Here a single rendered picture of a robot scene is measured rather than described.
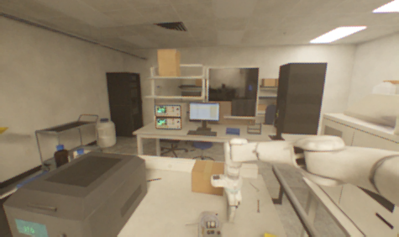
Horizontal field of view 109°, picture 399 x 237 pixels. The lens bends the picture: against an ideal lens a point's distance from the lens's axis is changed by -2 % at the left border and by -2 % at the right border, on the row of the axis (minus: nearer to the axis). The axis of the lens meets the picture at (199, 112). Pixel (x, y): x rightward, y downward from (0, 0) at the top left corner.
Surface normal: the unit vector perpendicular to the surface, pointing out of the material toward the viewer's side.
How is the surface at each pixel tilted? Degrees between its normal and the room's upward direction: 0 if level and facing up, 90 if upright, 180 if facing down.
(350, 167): 89
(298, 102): 90
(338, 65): 90
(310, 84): 90
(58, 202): 51
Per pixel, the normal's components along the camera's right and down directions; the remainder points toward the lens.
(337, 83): -0.15, 0.18
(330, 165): -0.97, 0.07
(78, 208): -0.11, -0.48
